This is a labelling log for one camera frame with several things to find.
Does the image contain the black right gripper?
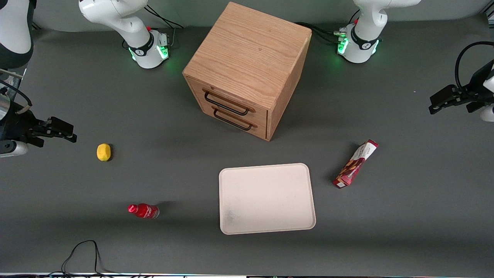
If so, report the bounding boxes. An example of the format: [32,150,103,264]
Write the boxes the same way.
[0,111,78,149]

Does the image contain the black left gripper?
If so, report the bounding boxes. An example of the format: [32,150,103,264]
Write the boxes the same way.
[429,60,494,115]

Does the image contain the red tartan cookie box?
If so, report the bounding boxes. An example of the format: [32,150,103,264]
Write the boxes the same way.
[332,139,379,189]

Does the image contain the beige plastic tray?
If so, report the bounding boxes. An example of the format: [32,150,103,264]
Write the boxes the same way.
[218,163,316,235]

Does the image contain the yellow lemon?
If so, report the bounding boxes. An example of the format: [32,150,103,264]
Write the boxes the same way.
[96,143,112,162]

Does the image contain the small red drink bottle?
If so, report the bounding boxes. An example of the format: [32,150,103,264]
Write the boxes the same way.
[127,203,160,219]

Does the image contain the wooden drawer front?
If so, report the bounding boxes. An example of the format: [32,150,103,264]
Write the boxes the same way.
[188,89,269,141]
[185,76,269,125]

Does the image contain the wooden drawer cabinet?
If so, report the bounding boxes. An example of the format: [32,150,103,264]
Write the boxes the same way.
[182,2,312,142]

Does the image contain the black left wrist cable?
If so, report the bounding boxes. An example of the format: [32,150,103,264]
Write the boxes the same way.
[455,41,494,93]

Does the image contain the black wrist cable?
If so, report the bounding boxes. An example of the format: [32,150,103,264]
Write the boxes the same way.
[0,81,33,115]
[455,41,494,93]

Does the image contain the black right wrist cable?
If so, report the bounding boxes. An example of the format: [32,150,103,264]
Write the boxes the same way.
[0,81,33,115]

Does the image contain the clear plastic bracket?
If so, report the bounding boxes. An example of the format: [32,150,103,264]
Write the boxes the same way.
[0,69,27,116]

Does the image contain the black looped table cable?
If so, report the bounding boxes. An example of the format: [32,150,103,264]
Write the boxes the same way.
[48,239,128,277]

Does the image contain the black right arm base cable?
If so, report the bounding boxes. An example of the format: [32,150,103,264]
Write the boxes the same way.
[144,5,184,47]

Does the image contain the black arm base cable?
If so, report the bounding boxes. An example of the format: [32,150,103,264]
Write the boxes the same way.
[295,22,348,44]
[144,5,184,47]

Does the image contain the black left arm base cable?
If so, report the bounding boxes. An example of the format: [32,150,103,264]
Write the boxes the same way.
[295,22,348,44]

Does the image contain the black metal drawer handle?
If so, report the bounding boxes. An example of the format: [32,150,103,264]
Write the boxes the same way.
[203,90,256,116]
[212,106,257,131]

